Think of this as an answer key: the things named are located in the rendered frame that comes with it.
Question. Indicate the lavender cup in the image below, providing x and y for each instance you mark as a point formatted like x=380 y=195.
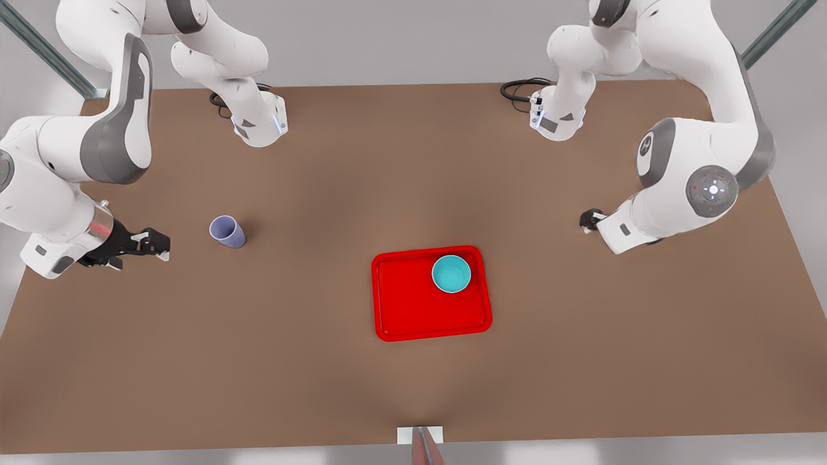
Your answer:
x=227 y=232

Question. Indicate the white post foot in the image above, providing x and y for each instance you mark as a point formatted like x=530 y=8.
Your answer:
x=404 y=435

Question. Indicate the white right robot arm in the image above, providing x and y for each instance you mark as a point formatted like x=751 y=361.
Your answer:
x=116 y=129

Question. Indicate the teal bowl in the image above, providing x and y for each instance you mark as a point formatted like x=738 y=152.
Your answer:
x=451 y=274

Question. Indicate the red tray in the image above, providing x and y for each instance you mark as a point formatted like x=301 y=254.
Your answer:
x=413 y=310

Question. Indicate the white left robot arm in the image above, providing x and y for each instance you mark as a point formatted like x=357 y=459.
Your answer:
x=704 y=148

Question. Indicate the silver frame post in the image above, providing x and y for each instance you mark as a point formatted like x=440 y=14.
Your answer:
x=45 y=51
x=426 y=452
x=775 y=32

